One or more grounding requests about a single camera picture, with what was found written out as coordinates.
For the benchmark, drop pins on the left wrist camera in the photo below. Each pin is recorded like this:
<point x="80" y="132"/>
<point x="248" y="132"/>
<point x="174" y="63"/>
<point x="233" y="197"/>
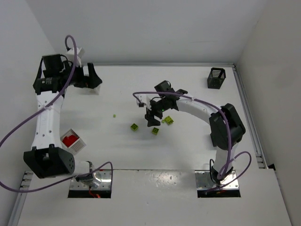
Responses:
<point x="75" y="56"/>

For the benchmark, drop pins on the black slotted container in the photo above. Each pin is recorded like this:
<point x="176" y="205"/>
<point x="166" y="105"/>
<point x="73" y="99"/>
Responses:
<point x="216" y="78"/>
<point x="213" y="140"/>

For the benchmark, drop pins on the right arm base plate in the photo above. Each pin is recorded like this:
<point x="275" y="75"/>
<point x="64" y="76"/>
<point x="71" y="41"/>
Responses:
<point x="204" y="182"/>

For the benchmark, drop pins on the white slotted container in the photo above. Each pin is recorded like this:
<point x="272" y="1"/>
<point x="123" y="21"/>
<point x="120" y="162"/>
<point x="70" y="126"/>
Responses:
<point x="90" y="91"/>
<point x="77" y="146"/>

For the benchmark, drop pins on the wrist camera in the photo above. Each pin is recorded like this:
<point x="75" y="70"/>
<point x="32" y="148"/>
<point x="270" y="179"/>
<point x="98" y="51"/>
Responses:
<point x="143" y="101"/>
<point x="75" y="56"/>

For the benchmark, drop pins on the white slotted container far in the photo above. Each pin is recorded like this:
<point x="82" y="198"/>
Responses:
<point x="90" y="91"/>

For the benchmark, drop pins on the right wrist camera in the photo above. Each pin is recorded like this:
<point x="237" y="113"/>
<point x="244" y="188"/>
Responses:
<point x="143" y="101"/>

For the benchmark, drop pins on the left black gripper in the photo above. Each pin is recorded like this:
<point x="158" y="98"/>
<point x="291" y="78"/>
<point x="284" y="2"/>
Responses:
<point x="85" y="76"/>

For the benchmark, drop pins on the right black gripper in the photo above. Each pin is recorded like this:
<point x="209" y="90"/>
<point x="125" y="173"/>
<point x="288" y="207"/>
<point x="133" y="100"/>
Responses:
<point x="153" y="112"/>

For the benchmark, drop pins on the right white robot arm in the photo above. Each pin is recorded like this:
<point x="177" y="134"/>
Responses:
<point x="225" y="124"/>

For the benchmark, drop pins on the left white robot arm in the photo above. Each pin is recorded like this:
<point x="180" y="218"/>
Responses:
<point x="47" y="158"/>

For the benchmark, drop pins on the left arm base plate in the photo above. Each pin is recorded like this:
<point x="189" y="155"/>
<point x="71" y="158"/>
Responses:
<point x="98" y="181"/>

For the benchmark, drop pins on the white front platform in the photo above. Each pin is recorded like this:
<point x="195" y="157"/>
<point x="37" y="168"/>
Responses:
<point x="160" y="198"/>

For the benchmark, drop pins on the black slotted container near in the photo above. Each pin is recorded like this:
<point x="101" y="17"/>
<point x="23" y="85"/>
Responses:
<point x="213" y="140"/>

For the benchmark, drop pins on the lime square lego brick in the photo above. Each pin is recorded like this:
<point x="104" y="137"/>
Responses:
<point x="155" y="131"/>

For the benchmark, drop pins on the white slotted container near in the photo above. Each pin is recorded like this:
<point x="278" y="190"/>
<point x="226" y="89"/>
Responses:
<point x="77" y="146"/>

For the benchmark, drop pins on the black slotted container far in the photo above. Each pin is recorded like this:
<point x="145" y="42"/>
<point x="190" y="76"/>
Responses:
<point x="216" y="78"/>

